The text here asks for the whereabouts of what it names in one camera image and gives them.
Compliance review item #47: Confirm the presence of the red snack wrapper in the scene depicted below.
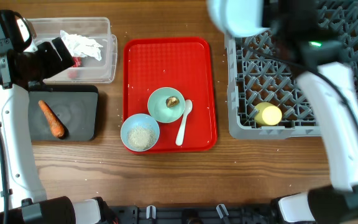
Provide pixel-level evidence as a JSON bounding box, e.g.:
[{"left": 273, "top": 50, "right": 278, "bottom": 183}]
[{"left": 72, "top": 57, "right": 82, "bottom": 68}]

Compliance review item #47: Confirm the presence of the white napkin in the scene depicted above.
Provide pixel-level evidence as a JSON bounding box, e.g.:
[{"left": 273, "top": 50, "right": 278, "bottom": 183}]
[{"left": 60, "top": 30, "right": 103, "bottom": 61}]

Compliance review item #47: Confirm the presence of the orange carrot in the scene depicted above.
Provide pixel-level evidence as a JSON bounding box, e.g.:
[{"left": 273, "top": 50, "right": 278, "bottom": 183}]
[{"left": 39, "top": 100, "right": 65, "bottom": 138}]

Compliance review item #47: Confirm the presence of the green bowl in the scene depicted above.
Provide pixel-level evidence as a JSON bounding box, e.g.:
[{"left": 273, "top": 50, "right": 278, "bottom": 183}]
[{"left": 147, "top": 87, "right": 185, "bottom": 123}]

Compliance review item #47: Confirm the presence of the brown mushroom piece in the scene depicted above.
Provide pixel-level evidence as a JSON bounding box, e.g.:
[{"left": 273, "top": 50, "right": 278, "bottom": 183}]
[{"left": 165, "top": 96, "right": 180, "bottom": 108}]

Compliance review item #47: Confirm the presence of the light blue plate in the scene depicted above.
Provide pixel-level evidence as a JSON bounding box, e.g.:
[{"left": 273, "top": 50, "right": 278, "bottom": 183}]
[{"left": 206, "top": 0, "right": 269, "bottom": 37}]

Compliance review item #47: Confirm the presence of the yellow plastic cup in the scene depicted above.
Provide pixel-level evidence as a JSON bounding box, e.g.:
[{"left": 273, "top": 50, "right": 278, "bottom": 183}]
[{"left": 254, "top": 102, "right": 282, "bottom": 126}]

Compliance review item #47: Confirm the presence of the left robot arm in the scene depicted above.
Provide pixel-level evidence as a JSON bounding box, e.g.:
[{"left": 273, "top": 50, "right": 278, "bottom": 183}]
[{"left": 0, "top": 10, "right": 119, "bottom": 223}]

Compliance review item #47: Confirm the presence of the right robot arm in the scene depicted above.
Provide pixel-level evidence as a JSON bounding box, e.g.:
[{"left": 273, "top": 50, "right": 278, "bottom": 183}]
[{"left": 262, "top": 1, "right": 358, "bottom": 223}]

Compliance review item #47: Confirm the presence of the grey dishwasher rack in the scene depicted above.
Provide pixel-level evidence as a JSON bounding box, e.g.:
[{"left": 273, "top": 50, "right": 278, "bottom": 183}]
[{"left": 225, "top": 1, "right": 358, "bottom": 139}]

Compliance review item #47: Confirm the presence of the black plastic tray bin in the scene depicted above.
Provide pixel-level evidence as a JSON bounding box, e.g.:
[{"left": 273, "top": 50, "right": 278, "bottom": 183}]
[{"left": 29, "top": 85, "right": 99, "bottom": 141}]

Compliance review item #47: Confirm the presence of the clear plastic bin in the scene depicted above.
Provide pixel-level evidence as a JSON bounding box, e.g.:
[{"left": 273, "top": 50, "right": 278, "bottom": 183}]
[{"left": 28, "top": 17, "right": 117, "bottom": 84}]

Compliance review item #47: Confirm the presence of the blue bowl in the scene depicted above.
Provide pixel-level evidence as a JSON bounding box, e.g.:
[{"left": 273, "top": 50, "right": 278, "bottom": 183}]
[{"left": 121, "top": 113, "right": 160, "bottom": 152}]

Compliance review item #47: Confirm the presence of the white rice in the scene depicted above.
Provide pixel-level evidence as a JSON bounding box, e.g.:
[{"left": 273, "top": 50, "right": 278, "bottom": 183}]
[{"left": 127, "top": 126, "right": 157, "bottom": 151}]

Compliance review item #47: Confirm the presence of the red serving tray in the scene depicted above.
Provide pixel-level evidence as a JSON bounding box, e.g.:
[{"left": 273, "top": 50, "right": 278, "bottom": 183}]
[{"left": 122, "top": 37, "right": 218, "bottom": 154}]

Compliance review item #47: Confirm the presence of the white plastic spoon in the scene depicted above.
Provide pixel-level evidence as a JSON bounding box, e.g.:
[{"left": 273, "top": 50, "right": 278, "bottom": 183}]
[{"left": 175, "top": 100, "right": 193, "bottom": 146}]

